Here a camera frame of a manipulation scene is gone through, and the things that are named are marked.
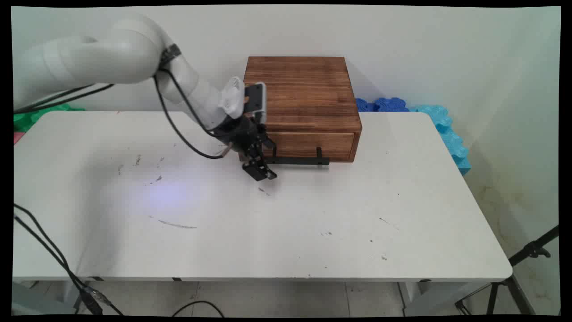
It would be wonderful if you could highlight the black floor cable loop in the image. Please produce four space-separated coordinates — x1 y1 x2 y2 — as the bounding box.
172 300 225 317

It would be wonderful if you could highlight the cyan foam mat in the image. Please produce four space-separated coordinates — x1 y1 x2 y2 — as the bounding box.
409 105 472 176

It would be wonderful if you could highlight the black tripod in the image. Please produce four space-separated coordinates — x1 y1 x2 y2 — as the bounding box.
455 225 559 316

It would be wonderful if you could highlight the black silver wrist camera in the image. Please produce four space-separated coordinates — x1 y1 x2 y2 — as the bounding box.
244 82 268 124

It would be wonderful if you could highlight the wooden drawer with black handle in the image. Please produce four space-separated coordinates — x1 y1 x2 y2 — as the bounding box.
261 132 356 167

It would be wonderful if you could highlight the green foam mat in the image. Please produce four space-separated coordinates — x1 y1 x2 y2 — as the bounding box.
13 103 85 133

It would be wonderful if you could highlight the dark wooden cabinet casing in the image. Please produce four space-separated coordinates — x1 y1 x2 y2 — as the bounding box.
244 56 363 162

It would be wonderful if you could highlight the thin black cable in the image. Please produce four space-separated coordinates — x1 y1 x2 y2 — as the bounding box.
13 203 125 316

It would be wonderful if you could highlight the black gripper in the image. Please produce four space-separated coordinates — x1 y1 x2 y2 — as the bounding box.
221 116 278 182

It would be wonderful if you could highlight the black velcro cable strap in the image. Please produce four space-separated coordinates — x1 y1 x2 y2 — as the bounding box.
160 43 182 66

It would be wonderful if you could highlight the black cable with connector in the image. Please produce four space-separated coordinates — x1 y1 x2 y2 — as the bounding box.
13 215 108 316

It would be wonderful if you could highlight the grey table leg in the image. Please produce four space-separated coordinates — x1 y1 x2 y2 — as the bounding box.
13 281 77 316

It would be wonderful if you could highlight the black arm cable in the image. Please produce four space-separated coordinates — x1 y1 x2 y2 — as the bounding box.
13 68 219 137
13 67 224 160

